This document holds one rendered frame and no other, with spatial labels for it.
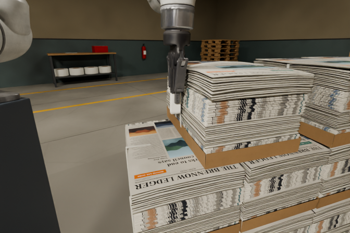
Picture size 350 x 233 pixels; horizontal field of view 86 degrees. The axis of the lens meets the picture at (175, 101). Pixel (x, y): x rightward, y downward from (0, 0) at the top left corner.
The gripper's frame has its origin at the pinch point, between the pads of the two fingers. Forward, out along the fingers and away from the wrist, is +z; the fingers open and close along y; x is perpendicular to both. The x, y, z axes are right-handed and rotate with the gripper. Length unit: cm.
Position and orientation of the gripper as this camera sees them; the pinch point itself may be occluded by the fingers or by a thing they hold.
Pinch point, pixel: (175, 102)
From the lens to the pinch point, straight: 57.3
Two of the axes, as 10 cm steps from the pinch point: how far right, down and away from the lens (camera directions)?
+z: -0.2, 9.6, 2.8
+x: -9.6, 0.6, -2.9
